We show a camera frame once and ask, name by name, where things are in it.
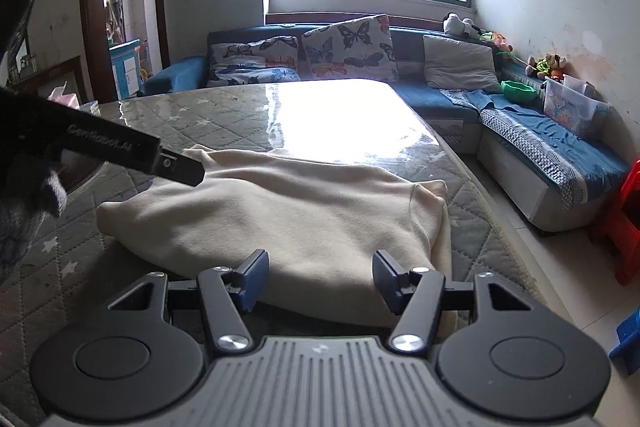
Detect panda plush toy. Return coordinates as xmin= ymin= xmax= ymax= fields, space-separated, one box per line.
xmin=442 ymin=12 xmax=482 ymax=40

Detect grey quilted star table cover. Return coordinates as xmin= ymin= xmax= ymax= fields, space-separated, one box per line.
xmin=1 ymin=80 xmax=540 ymax=426

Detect butterfly pillow lying flat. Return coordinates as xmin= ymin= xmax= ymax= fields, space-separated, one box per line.
xmin=207 ymin=36 xmax=300 ymax=88

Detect blue sofa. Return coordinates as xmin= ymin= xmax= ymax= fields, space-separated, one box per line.
xmin=142 ymin=25 xmax=630 ymax=232

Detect green bowl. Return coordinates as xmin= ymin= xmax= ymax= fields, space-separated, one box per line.
xmin=501 ymin=80 xmax=538 ymax=104

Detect red plastic stool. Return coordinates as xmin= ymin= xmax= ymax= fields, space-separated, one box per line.
xmin=596 ymin=160 xmax=639 ymax=286

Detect dark wooden cabinet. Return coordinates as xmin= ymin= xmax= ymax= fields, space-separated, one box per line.
xmin=4 ymin=36 xmax=89 ymax=102

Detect grey cushion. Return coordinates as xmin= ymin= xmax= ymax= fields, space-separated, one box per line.
xmin=423 ymin=35 xmax=500 ymax=92

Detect blue white box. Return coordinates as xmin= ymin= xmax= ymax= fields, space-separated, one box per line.
xmin=108 ymin=39 xmax=142 ymax=100

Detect colourful plush toys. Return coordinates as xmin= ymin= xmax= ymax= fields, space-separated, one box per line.
xmin=525 ymin=53 xmax=567 ymax=81

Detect gloved left hand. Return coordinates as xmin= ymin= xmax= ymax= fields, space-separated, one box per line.
xmin=1 ymin=159 xmax=67 ymax=283

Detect pink white tissue box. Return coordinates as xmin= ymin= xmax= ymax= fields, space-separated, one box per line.
xmin=48 ymin=83 xmax=100 ymax=116

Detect butterfly pillow upright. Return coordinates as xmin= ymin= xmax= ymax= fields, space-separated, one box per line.
xmin=300 ymin=14 xmax=399 ymax=83

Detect clear plastic storage box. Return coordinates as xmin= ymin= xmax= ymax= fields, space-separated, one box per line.
xmin=544 ymin=76 xmax=611 ymax=139

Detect cream sweater garment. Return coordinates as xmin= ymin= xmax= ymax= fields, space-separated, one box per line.
xmin=96 ymin=146 xmax=452 ymax=327

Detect blue plastic stool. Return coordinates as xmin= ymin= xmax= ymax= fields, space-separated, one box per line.
xmin=608 ymin=314 xmax=640 ymax=375

